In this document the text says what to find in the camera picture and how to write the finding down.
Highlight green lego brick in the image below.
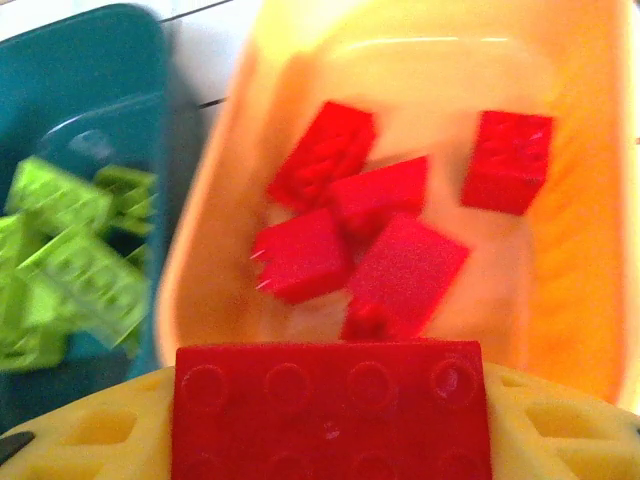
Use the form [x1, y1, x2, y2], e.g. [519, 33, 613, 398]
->
[92, 167, 159, 239]
[0, 214, 71, 374]
[4, 155, 114, 236]
[14, 224, 151, 349]

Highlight teal plastic container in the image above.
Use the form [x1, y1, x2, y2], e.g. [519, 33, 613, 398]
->
[0, 3, 211, 431]

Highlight orange plastic container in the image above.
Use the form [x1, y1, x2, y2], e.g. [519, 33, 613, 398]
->
[154, 0, 640, 416]

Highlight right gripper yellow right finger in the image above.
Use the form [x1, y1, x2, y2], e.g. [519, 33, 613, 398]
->
[479, 362, 640, 480]

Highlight red lego brick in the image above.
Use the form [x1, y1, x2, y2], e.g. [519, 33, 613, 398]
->
[459, 109, 555, 217]
[249, 207, 356, 306]
[327, 155, 431, 239]
[265, 100, 377, 214]
[339, 212, 471, 344]
[169, 340, 494, 480]

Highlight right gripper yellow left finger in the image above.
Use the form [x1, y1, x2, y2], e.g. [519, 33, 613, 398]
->
[0, 367, 176, 480]

